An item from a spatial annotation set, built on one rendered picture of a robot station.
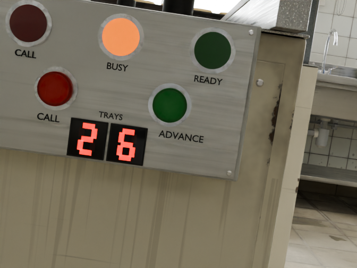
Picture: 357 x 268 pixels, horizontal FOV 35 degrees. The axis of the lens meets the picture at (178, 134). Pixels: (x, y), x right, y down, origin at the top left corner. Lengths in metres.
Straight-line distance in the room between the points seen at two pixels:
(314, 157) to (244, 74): 4.02
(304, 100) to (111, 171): 0.77
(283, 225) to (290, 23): 0.83
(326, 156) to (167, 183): 4.02
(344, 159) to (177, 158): 4.10
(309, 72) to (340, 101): 2.62
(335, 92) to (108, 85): 3.40
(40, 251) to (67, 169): 0.08
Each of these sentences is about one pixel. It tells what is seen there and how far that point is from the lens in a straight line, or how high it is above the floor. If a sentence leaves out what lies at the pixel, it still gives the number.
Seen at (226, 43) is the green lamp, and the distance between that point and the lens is 0.50.
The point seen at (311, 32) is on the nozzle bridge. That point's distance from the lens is 1.37.
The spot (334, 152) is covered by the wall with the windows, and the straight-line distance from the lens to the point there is 4.56.
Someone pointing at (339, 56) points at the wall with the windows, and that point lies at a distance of 4.51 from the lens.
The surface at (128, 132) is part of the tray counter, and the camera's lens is 0.51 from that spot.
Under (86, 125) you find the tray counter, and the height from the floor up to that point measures 0.73.
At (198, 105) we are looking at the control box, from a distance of 0.51.
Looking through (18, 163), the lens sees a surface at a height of 0.68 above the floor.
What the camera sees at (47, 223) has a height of 0.63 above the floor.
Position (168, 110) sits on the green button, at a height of 0.76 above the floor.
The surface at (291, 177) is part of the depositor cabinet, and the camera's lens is 1.28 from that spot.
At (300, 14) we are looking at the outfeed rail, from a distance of 0.52.
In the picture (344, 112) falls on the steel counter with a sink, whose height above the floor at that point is 0.66.
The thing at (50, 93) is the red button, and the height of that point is 0.76.
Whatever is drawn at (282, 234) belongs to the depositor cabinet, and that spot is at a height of 0.47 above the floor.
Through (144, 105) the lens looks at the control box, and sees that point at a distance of 0.51.
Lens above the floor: 0.79
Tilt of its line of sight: 6 degrees down
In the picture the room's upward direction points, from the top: 8 degrees clockwise
